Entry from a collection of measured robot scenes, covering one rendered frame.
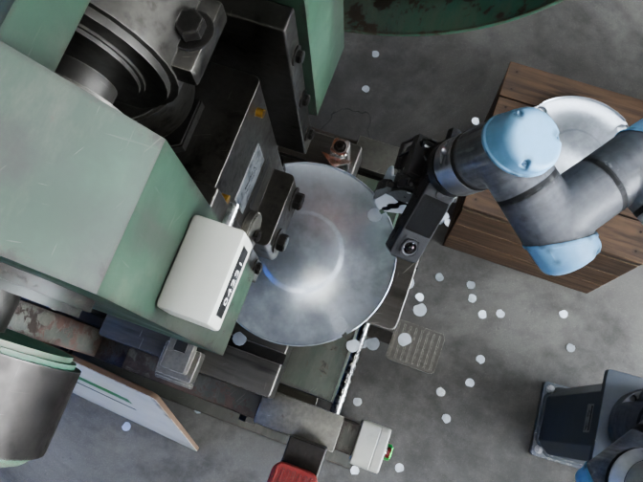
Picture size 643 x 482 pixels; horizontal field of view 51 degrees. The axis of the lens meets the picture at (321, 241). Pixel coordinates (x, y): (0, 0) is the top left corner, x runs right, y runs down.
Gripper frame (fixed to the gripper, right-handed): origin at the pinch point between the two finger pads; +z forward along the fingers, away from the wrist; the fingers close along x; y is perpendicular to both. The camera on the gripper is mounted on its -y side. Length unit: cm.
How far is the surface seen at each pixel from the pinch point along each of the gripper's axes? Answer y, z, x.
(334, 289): -14.0, 2.5, 2.3
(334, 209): -2.1, 4.1, 5.7
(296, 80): -1.6, -29.9, 25.1
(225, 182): -13.1, -25.9, 27.6
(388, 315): -15.4, -1.1, -5.7
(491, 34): 86, 67, -45
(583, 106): 50, 25, -50
